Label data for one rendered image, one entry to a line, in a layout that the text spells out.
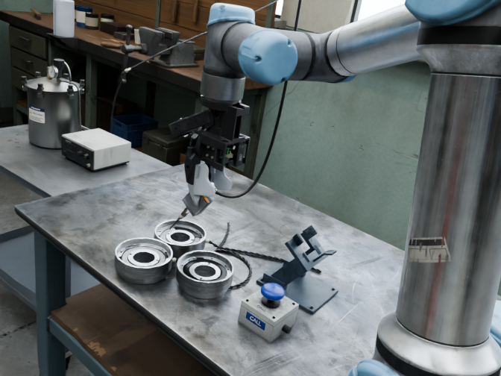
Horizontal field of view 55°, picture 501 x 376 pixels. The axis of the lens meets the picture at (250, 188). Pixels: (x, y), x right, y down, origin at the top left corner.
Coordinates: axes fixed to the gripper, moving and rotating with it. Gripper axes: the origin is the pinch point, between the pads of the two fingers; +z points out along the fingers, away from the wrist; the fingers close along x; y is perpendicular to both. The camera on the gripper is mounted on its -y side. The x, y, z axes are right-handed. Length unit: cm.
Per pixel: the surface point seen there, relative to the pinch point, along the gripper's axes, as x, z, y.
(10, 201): 59, 93, -183
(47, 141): 24, 22, -91
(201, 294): -10.1, 11.6, 11.5
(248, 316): -9.7, 10.7, 21.5
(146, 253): -9.8, 10.6, -3.1
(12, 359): 0, 93, -75
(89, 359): -14.6, 40.5, -13.0
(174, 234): -0.4, 10.7, -5.1
